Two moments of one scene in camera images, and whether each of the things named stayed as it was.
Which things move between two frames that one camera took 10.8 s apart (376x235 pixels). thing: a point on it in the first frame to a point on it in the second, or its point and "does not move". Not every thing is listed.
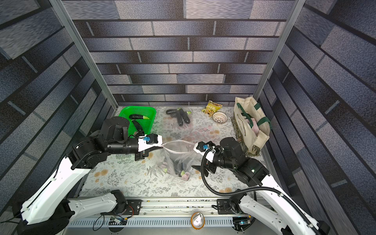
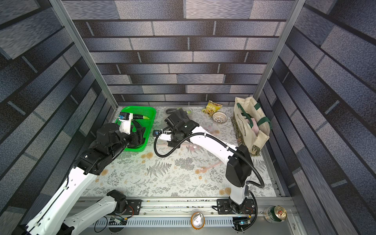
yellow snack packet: x=211 y=107 does not move
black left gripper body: x=129 y=147 to x=135 y=138
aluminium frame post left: x=64 y=14 does not move
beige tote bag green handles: x=253 y=126 does not move
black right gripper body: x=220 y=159 to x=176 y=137
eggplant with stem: x=173 y=110 does not move
